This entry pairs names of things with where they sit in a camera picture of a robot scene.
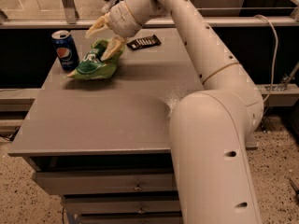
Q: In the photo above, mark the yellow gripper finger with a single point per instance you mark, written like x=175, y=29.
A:
x=100, y=25
x=114, y=45

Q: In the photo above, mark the middle grey drawer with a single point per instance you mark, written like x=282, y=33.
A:
x=122, y=205

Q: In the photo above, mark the green rice chip bag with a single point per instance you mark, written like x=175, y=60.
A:
x=91, y=65

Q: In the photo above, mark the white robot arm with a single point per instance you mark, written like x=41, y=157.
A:
x=208, y=128

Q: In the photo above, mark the black snack bar wrapper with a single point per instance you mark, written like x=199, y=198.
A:
x=144, y=42

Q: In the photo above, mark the grey drawer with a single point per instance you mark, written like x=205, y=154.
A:
x=122, y=205
x=153, y=218
x=104, y=182

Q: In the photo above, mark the person's white shoes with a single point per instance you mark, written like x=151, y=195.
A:
x=107, y=6

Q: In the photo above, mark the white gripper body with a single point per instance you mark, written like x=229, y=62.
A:
x=121, y=19

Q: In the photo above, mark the grey drawer cabinet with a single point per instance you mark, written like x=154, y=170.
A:
x=116, y=124

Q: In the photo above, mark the metal railing frame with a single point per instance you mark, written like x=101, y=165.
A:
x=69, y=14

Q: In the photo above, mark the blue pepsi can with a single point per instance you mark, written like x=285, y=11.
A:
x=66, y=50

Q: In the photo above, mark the bottom grey drawer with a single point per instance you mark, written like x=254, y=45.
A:
x=153, y=218

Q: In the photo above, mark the top grey drawer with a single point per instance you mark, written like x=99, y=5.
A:
x=104, y=182

